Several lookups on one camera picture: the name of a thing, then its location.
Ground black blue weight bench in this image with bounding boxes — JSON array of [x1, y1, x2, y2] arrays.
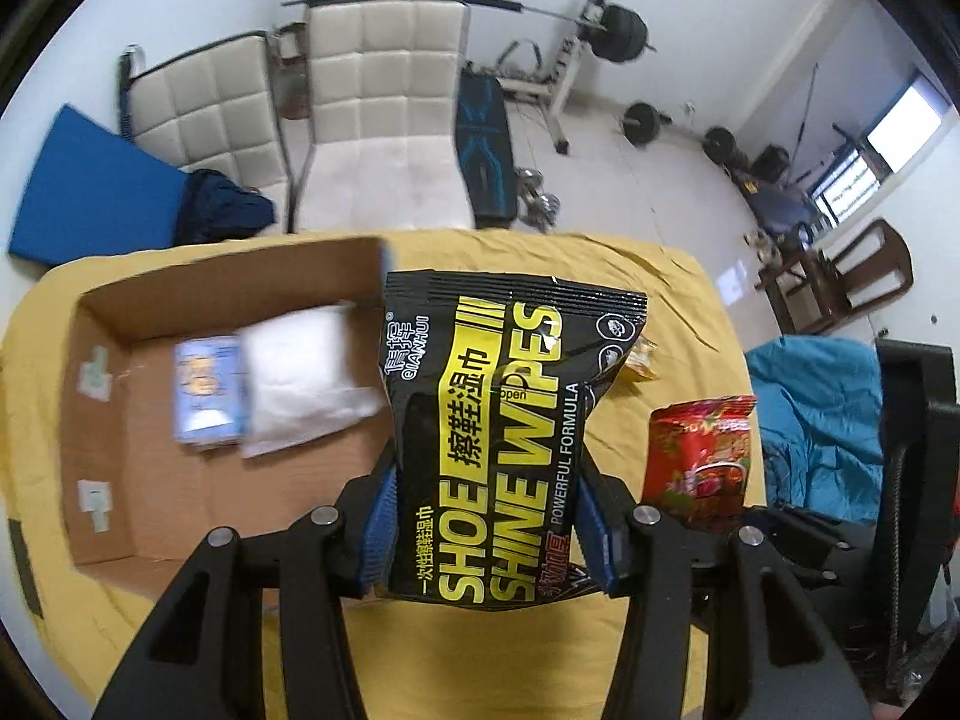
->
[[454, 67, 521, 227]]

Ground cardboard box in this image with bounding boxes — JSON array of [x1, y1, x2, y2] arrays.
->
[[60, 235, 395, 608]]

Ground black yellow wipes packet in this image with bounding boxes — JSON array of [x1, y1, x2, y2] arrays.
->
[[381, 270, 650, 612]]

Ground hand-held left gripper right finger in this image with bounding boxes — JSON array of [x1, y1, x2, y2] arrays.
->
[[577, 454, 875, 720]]

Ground dark blue bag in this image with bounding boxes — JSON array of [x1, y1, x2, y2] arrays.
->
[[731, 163, 827, 242]]

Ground blue tissue packet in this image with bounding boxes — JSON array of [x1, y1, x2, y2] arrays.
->
[[172, 336, 250, 452]]

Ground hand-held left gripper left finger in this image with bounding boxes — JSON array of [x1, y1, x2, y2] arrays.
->
[[91, 454, 400, 720]]

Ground white barbell rack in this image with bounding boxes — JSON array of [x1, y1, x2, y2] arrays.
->
[[495, 0, 627, 156]]

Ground white soft packet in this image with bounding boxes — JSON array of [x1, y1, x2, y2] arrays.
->
[[238, 302, 383, 460]]

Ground chrome dumbbells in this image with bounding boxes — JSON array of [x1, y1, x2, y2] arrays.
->
[[516, 167, 563, 233]]

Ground teal blanket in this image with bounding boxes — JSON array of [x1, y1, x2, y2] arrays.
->
[[746, 335, 887, 526]]

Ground dark blue cloth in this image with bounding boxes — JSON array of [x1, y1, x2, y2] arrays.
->
[[176, 169, 277, 247]]

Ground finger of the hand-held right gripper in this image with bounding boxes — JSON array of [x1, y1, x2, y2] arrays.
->
[[739, 504, 884, 616]]

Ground black weight plate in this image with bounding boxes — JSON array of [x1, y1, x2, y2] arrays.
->
[[703, 126, 751, 170], [622, 100, 665, 148]]

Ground small yellow snack packet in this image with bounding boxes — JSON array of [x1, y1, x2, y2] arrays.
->
[[619, 337, 661, 382]]

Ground wooden chair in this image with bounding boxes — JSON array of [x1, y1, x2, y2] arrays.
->
[[754, 219, 915, 335]]

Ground blue foam mat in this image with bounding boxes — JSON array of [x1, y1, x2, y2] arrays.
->
[[7, 103, 194, 268]]

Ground window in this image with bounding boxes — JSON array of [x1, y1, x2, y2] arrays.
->
[[810, 69, 955, 224]]

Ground red snack packet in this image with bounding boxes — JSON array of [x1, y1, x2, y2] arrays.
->
[[641, 395, 760, 535]]

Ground white padded chair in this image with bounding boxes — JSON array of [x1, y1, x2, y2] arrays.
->
[[116, 30, 295, 194], [285, 0, 478, 235]]

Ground yellow tablecloth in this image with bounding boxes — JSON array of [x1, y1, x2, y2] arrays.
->
[[0, 229, 767, 720]]

